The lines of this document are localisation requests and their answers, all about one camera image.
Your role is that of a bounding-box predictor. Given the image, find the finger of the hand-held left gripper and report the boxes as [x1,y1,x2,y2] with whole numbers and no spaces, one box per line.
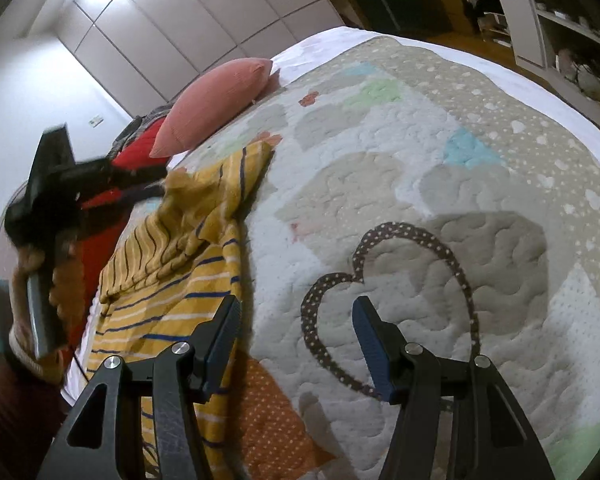
[76,157,173,208]

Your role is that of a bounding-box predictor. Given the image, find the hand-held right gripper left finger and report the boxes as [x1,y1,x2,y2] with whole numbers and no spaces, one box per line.
[35,295,243,480]

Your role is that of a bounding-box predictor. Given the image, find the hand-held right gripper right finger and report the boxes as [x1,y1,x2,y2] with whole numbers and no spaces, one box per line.
[351,295,557,480]

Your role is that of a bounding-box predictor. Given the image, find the yellow white-blue striped garment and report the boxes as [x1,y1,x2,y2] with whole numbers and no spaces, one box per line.
[82,220,247,480]

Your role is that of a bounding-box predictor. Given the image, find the mustard navy-striped garment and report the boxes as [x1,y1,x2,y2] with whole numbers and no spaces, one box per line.
[99,140,277,307]

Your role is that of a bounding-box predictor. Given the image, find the person's left forearm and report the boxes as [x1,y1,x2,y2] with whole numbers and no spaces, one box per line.
[0,350,78,480]

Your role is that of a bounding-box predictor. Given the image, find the person's left hand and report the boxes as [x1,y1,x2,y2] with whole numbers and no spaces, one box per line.
[7,240,83,386]

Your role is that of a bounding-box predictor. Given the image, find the red cloth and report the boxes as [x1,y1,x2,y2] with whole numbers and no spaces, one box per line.
[75,120,172,331]

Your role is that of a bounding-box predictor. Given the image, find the dark plaid cloth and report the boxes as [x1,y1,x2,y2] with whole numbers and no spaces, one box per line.
[104,102,177,162]

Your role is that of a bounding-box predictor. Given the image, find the round pale fan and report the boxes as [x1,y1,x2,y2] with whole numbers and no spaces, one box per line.
[0,180,37,288]

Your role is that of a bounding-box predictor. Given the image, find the pink pillow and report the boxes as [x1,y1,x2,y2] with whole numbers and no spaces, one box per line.
[149,57,275,159]

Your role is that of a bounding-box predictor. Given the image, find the patchwork quilt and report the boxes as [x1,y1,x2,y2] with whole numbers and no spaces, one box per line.
[145,35,600,480]

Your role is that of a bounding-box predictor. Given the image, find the white wardrobe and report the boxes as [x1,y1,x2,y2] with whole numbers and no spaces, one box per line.
[30,0,347,119]

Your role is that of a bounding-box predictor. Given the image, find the white shelf unit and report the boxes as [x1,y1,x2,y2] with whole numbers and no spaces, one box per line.
[482,0,600,128]

